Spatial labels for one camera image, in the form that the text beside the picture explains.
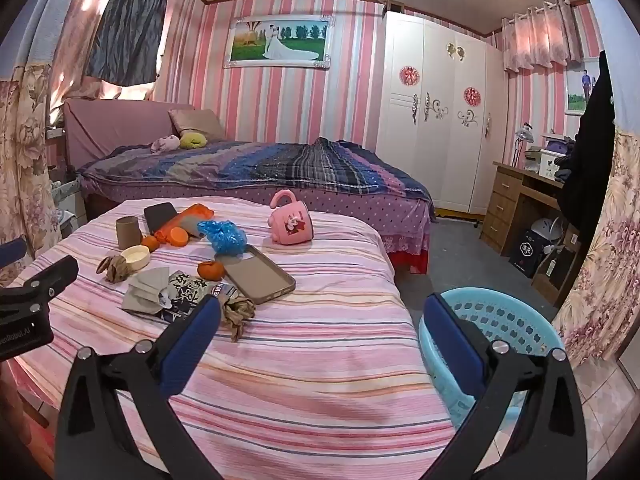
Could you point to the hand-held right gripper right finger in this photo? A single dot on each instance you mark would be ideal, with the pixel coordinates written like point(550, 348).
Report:
point(452, 345)

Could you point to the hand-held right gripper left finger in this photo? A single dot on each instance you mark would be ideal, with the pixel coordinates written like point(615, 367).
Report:
point(192, 345)

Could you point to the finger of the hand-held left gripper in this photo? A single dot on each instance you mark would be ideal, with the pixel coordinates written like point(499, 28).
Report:
point(47, 280)
point(11, 252)

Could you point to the black white patterned snack packet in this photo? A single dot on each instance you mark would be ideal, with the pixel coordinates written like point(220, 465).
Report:
point(182, 292)

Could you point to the brown paper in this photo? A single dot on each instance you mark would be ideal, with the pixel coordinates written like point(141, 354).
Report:
point(240, 312)
point(114, 267)

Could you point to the beige cloth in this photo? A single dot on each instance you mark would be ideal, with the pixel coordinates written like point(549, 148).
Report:
point(145, 290)

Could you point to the blue plastic basket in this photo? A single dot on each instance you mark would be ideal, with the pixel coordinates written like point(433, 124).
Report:
point(525, 320)

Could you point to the small white bowl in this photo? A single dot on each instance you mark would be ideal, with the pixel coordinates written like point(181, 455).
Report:
point(135, 260)

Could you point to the brown paper cup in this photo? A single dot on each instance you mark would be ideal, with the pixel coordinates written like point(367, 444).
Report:
point(128, 232)

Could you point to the small tangerine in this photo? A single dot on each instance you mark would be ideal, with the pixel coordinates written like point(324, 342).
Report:
point(150, 243)

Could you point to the orange round cap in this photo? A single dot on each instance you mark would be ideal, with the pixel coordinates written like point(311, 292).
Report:
point(178, 236)

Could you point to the blue plastic bag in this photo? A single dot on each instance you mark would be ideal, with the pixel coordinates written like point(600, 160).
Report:
point(222, 237)

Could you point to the orange plastic wrapper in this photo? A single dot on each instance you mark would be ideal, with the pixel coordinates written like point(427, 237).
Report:
point(199, 210)

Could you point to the person's left forearm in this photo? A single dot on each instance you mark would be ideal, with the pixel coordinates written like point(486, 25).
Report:
point(7, 410)

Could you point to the floral curtain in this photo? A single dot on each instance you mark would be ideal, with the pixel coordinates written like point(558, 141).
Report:
point(605, 260)
point(25, 170)

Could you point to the grey floor mat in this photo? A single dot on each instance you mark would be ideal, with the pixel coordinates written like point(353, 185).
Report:
point(465, 260)

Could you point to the red bed skirt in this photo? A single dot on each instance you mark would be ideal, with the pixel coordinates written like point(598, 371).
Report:
point(410, 262)

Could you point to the brown phone case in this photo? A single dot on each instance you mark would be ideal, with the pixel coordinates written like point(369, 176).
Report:
point(260, 277)

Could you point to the black box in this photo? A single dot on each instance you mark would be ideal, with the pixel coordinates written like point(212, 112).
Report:
point(525, 252)

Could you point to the white appliance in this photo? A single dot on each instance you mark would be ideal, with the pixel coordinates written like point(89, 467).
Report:
point(545, 230)

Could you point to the purple dotted bedsheet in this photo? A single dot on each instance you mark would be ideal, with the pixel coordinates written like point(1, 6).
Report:
point(380, 215)

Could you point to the wooden desk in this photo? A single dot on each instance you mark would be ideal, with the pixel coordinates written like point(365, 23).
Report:
point(502, 200)

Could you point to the pink mug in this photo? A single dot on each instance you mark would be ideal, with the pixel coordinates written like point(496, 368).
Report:
point(290, 225)

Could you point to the purple headboard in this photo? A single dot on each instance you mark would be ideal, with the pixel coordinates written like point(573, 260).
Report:
point(110, 125)

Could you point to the pink plush toy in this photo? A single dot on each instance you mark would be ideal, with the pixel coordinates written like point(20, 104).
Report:
point(165, 144)

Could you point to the white wardrobe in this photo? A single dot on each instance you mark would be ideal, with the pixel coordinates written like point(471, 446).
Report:
point(435, 160)

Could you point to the yellow-green plush toy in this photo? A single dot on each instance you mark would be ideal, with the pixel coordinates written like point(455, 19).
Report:
point(192, 140)

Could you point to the white box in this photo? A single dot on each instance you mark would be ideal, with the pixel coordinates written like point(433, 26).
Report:
point(542, 162)

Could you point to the beige pillow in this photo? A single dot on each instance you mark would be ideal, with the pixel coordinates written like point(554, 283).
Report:
point(197, 122)

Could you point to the desk lamp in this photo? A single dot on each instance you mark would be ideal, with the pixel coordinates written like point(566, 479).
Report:
point(522, 132)

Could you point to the pink window curtain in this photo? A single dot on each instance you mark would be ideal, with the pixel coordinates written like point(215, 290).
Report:
point(75, 35)

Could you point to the purple box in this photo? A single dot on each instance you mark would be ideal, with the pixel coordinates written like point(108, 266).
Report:
point(562, 145)

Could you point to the black hanging coat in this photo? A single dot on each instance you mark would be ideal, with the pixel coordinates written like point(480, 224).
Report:
point(590, 160)

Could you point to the red round paper decoration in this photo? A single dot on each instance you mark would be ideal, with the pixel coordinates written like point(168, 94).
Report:
point(410, 75)
point(472, 96)

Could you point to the dark window curtain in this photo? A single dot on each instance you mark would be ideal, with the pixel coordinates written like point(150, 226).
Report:
point(130, 25)

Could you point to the pink curtain valance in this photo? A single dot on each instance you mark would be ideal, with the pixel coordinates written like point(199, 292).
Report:
point(540, 40)

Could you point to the small framed wall picture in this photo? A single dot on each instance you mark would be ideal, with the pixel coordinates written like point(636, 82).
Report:
point(577, 85)

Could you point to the large framed wall picture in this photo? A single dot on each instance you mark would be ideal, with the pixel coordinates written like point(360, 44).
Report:
point(300, 35)

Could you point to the wall vent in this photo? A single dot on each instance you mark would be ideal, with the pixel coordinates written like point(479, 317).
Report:
point(395, 7)

